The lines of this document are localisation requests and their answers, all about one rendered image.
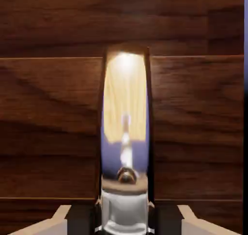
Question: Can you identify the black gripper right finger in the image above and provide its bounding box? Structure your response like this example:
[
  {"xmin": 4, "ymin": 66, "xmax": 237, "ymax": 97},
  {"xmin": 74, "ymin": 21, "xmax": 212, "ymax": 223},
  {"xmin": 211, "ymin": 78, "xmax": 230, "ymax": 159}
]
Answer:
[{"xmin": 148, "ymin": 198, "xmax": 241, "ymax": 235}]

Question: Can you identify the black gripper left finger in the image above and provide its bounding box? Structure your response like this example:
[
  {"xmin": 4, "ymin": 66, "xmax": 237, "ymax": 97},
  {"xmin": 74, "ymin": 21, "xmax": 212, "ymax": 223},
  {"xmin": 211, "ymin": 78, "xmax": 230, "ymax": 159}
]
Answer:
[{"xmin": 7, "ymin": 198, "xmax": 103, "ymax": 235}]

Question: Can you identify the curved shiny metal handle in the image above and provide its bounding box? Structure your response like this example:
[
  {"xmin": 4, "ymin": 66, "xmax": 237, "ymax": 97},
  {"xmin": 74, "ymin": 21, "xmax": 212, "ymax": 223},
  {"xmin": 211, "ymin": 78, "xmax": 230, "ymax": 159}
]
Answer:
[{"xmin": 97, "ymin": 43, "xmax": 155, "ymax": 235}]

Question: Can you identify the dark wood cabinet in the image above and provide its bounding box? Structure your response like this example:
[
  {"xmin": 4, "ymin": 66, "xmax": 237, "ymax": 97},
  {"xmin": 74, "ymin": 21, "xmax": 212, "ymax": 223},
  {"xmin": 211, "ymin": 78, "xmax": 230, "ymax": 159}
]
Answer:
[{"xmin": 0, "ymin": 0, "xmax": 245, "ymax": 235}]

